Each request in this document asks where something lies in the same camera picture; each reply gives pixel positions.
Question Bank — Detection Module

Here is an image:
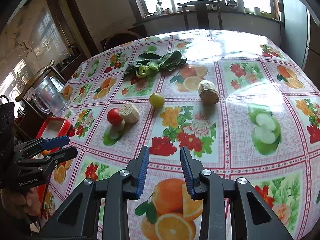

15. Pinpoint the brown yam piece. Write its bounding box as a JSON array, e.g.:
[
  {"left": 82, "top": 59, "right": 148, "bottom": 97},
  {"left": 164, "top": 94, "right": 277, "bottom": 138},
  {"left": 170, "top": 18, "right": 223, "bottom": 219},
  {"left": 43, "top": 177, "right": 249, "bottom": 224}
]
[{"left": 198, "top": 80, "right": 220, "bottom": 105}]

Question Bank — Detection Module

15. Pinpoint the wooden chair curved top rail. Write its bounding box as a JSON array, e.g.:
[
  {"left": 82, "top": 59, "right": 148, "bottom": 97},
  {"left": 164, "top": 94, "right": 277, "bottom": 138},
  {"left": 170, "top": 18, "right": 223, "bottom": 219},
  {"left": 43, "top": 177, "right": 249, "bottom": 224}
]
[{"left": 15, "top": 59, "right": 56, "bottom": 105}]

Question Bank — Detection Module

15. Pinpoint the round back wooden chair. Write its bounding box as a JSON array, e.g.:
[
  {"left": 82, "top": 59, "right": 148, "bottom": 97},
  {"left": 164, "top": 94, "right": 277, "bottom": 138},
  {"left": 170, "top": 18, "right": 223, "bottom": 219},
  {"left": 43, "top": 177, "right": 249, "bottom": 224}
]
[{"left": 103, "top": 32, "right": 142, "bottom": 52}]

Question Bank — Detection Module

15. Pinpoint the clear plastic pitcher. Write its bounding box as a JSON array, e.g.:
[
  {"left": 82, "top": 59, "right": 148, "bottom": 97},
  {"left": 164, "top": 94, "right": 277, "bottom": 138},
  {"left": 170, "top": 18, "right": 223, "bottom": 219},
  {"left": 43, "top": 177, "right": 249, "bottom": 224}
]
[{"left": 32, "top": 76, "right": 69, "bottom": 117}]

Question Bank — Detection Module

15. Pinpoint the person's left hand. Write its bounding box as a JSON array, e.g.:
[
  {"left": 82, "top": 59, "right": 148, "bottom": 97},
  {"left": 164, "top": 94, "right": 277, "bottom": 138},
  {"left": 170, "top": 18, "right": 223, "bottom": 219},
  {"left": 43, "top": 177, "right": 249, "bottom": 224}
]
[{"left": 0, "top": 187, "right": 42, "bottom": 218}]

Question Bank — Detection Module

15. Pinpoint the etched glass partition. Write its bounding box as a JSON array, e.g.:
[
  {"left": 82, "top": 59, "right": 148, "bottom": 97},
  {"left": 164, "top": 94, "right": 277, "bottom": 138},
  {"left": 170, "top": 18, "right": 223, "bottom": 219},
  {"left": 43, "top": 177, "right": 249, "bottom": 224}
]
[{"left": 0, "top": 1, "right": 73, "bottom": 98}]

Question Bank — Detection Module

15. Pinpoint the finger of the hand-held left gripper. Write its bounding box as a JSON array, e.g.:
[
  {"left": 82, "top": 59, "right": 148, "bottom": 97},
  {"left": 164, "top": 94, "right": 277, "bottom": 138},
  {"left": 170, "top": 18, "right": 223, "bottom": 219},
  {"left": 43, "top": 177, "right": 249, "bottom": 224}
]
[
  {"left": 17, "top": 147, "right": 78, "bottom": 172},
  {"left": 14, "top": 135, "right": 70, "bottom": 158}
]

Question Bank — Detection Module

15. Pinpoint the green round fruit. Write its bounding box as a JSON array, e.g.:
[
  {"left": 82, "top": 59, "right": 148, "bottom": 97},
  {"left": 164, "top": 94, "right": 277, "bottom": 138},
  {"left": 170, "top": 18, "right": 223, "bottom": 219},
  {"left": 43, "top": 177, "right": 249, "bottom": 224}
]
[{"left": 149, "top": 93, "right": 165, "bottom": 109}]

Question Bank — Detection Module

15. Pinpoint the dark wooden chair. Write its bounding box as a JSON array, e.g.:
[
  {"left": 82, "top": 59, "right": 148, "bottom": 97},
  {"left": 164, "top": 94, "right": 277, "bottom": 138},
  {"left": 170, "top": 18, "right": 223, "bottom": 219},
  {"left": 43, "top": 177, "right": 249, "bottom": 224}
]
[{"left": 177, "top": 0, "right": 223, "bottom": 30}]

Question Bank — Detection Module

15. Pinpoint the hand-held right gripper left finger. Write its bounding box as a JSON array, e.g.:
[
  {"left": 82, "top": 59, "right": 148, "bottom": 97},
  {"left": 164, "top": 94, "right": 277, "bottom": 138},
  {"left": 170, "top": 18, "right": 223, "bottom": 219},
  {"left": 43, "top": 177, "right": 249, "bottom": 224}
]
[{"left": 41, "top": 145, "right": 150, "bottom": 240}]

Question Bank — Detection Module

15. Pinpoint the grey refrigerator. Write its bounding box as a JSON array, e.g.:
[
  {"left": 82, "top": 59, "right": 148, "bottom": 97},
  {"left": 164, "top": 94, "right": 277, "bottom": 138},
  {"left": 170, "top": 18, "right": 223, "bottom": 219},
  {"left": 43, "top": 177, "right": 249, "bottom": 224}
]
[{"left": 279, "top": 0, "right": 311, "bottom": 69}]

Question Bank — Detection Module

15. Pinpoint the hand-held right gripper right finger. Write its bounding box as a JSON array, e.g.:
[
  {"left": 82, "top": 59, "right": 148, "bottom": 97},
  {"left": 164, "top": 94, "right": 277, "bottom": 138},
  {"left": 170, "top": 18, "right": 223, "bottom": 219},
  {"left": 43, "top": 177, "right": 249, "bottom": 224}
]
[{"left": 180, "top": 146, "right": 294, "bottom": 240}]

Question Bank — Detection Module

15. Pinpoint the leafy green vegetable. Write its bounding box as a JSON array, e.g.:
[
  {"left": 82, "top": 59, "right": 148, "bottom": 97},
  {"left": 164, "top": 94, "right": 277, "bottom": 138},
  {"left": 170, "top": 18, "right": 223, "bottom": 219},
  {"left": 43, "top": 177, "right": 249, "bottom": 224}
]
[{"left": 123, "top": 50, "right": 188, "bottom": 78}]

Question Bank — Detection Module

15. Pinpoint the small red tomato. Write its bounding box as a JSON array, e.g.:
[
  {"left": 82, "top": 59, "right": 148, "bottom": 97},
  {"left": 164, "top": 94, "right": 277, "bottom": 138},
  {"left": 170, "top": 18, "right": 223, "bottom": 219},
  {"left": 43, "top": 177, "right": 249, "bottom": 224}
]
[{"left": 107, "top": 108, "right": 123, "bottom": 125}]

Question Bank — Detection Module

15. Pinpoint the red rectangular tray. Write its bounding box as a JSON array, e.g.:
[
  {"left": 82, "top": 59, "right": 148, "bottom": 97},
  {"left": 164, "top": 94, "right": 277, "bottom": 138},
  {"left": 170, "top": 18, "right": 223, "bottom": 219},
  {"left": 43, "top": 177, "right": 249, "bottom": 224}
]
[{"left": 35, "top": 117, "right": 72, "bottom": 222}]

